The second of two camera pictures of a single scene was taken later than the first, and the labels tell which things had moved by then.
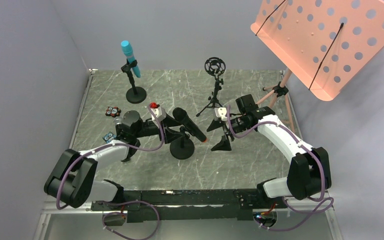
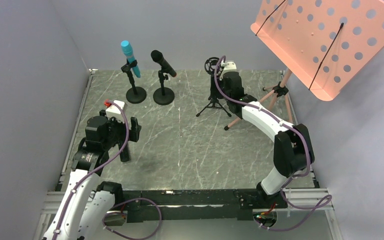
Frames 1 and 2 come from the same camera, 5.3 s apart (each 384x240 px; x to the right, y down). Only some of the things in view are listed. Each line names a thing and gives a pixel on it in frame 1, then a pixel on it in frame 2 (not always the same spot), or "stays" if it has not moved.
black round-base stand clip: (135, 94) stays
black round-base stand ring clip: (183, 147) → (163, 96)
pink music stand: (323, 42) stays
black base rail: (191, 206) stays
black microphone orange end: (181, 115) → (157, 56)
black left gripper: (166, 130) → (124, 133)
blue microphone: (127, 49) stays
